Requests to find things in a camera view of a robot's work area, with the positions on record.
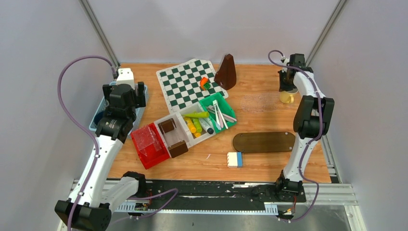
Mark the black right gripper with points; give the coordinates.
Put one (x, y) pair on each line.
(283, 87)

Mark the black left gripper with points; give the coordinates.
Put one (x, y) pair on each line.
(139, 99)

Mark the cream mug yellow handle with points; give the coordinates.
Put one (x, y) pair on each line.
(287, 97)

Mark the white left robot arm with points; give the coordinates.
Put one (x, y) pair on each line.
(88, 207)

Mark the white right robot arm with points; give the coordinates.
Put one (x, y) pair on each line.
(311, 121)

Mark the dark wooden oval tray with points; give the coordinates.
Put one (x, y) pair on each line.
(263, 142)

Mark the yellow toothpaste tube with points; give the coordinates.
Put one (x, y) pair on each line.
(190, 124)

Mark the white toothbrush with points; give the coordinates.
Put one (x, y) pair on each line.
(225, 125)

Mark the white toothpaste tube black cap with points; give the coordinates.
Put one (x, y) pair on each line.
(206, 126)

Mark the dark blue mug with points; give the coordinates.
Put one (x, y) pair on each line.
(97, 118)

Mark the brown wooden block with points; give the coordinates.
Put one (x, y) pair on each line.
(167, 126)
(177, 149)

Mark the red plastic bin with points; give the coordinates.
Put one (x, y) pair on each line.
(160, 156)

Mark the brown wooden metronome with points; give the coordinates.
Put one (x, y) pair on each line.
(226, 76)

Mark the green white chessboard mat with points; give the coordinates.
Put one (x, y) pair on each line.
(180, 84)

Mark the green plastic bin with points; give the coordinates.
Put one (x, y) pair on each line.
(227, 111)

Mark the white plastic bin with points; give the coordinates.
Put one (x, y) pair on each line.
(174, 136)

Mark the orange toy block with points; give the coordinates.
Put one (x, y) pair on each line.
(203, 81)

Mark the white blue toy brick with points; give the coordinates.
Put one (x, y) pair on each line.
(234, 159)

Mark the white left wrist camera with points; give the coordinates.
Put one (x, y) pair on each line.
(125, 76)

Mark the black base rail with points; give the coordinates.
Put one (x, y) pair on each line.
(212, 195)

